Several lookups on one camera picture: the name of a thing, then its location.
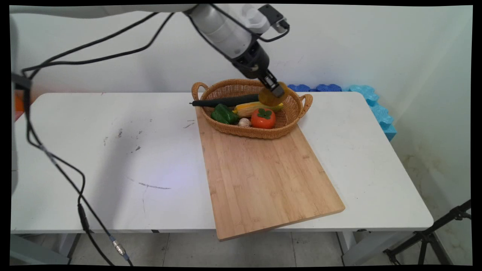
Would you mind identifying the light blue foam mat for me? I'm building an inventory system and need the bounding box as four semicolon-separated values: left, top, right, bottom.
342;85;398;142

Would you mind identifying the woven wicker basket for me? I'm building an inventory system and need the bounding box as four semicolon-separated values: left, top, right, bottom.
191;78;313;140

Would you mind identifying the yellow toy corn cob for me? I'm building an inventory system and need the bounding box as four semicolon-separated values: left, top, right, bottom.
232;102;284;118

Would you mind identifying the white table leg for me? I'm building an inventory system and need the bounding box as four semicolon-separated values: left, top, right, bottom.
336;231;400;266
56;233;82;265

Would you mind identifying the black tripod stand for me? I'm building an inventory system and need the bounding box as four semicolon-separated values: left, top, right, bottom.
383;199;472;266

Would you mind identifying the dark green toy cucumber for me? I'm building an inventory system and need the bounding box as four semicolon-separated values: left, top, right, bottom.
190;94;261;108

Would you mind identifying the brown toy potato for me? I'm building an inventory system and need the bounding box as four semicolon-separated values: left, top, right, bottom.
258;82;290;107

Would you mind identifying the bamboo cutting board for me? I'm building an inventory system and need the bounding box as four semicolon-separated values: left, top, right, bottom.
195;110;346;241

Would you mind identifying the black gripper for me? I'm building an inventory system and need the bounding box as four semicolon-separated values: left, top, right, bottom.
232;41;285;99

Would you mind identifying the green toy bell pepper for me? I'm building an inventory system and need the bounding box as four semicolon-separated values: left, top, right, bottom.
210;104;240;125

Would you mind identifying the orange toy persimmon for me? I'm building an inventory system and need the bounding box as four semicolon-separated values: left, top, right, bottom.
250;108;276;129

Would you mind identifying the grey sleeved arm cable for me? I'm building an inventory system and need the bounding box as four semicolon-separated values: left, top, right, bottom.
23;12;175;76

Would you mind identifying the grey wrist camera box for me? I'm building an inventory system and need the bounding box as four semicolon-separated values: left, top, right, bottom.
241;4;291;36

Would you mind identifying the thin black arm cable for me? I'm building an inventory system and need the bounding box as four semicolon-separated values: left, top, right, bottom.
22;12;160;78

